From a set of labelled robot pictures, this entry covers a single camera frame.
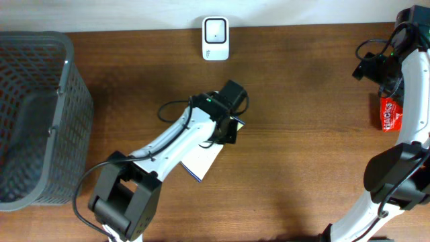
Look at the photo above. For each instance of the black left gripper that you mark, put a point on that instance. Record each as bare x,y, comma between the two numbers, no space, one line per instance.
231,136

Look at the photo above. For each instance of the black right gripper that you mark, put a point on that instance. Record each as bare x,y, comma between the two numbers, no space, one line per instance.
367,68

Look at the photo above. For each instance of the red Hacks candy bag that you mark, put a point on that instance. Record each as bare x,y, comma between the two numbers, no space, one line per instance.
390,115

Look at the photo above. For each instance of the yellow snack bag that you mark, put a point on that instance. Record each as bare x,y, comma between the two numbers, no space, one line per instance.
200,159

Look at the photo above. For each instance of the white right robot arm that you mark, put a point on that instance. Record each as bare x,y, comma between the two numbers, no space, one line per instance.
395,180

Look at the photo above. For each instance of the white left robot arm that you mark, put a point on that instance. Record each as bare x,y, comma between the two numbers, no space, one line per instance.
126,195

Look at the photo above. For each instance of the white barcode scanner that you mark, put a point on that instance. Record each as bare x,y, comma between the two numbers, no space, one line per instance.
215,38

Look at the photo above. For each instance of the grey plastic lattice basket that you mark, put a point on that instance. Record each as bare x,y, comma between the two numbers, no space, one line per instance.
46,120

